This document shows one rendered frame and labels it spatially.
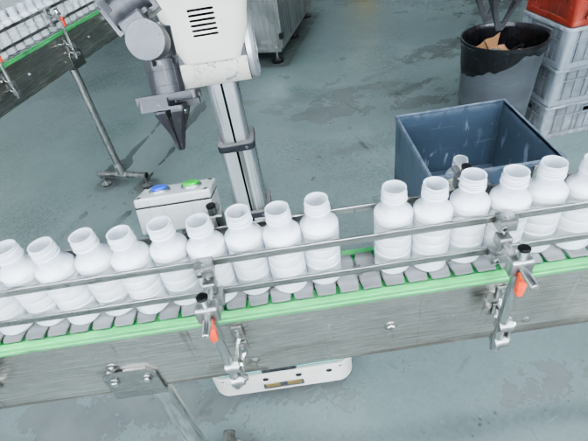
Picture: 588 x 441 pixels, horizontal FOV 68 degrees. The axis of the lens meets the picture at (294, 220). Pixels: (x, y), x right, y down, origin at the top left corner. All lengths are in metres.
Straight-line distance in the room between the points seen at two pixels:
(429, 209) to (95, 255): 0.51
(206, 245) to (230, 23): 0.60
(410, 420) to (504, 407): 0.33
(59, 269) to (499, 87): 2.38
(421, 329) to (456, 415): 0.94
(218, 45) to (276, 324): 0.68
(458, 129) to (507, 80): 1.33
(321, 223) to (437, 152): 0.80
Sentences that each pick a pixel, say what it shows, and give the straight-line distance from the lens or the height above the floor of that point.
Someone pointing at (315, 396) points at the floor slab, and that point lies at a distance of 1.76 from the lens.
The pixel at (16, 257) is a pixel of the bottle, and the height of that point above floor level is 1.15.
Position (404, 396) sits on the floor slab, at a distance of 1.76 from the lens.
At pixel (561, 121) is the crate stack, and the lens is 3.14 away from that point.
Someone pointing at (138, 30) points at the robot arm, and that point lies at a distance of 0.72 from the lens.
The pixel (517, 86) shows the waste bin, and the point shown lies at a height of 0.43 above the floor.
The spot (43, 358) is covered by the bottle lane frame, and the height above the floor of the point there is 0.96.
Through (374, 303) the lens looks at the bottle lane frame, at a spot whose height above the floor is 0.97.
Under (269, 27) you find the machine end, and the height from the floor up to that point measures 0.35.
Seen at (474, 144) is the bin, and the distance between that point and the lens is 1.44.
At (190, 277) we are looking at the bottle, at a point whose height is 1.06.
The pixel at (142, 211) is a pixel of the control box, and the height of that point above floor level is 1.10.
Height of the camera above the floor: 1.56
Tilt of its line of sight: 40 degrees down
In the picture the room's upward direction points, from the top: 10 degrees counter-clockwise
